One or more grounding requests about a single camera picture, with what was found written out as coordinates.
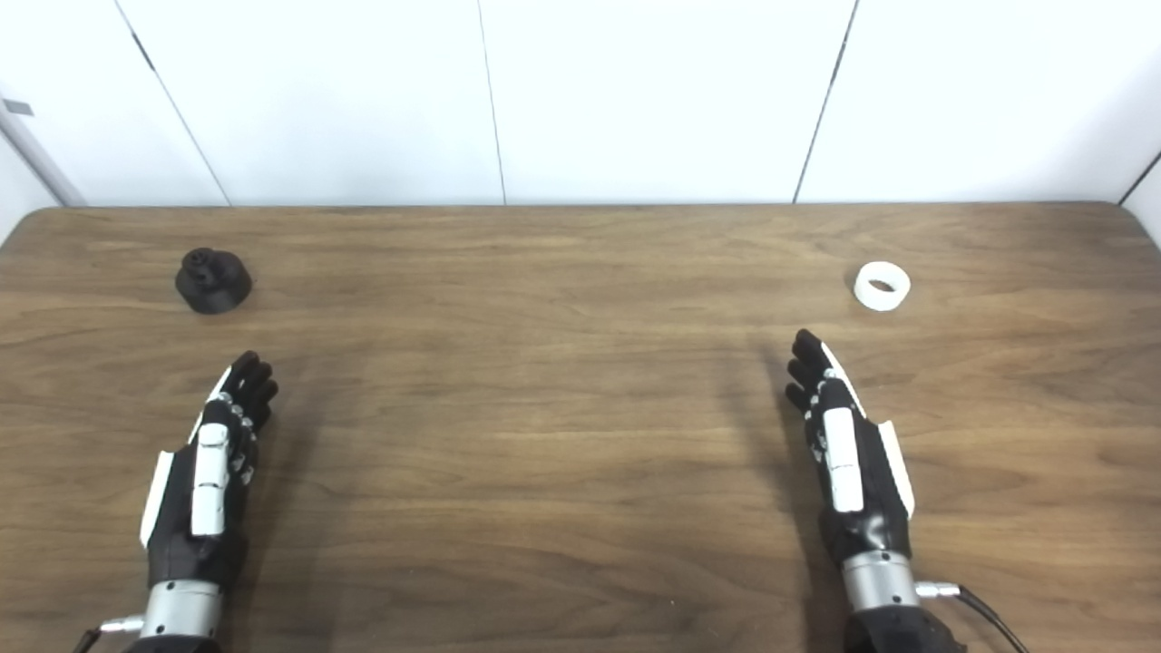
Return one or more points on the small grey wall label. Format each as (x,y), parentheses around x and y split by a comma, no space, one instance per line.
(18,107)

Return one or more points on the grey wall corner trim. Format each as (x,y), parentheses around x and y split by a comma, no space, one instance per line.
(36,156)

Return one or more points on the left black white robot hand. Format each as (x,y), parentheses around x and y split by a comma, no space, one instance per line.
(172,535)

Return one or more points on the round black plastic part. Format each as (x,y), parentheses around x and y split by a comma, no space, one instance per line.
(214,283)

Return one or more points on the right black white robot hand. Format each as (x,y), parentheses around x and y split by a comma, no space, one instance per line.
(875,508)

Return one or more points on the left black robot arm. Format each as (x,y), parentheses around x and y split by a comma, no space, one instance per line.
(181,612)

